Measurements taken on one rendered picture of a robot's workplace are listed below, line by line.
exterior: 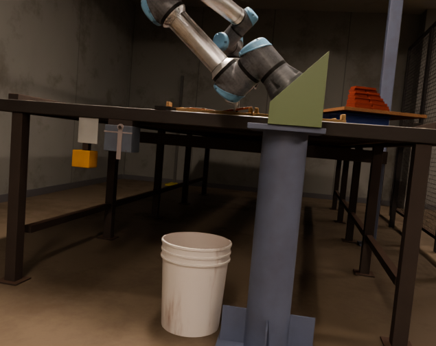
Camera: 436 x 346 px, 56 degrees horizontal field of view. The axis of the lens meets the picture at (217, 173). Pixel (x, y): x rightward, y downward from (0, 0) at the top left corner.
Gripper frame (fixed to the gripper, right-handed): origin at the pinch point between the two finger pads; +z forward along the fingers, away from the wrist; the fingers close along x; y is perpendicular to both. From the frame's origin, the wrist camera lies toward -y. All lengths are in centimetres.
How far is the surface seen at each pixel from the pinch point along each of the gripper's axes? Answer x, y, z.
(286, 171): 49, -23, 24
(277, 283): 50, -22, 66
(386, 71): -170, -109, -47
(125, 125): 18, 49, 9
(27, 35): -216, 244, -87
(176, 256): 43, 18, 60
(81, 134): 14, 72, 14
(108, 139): 18, 57, 16
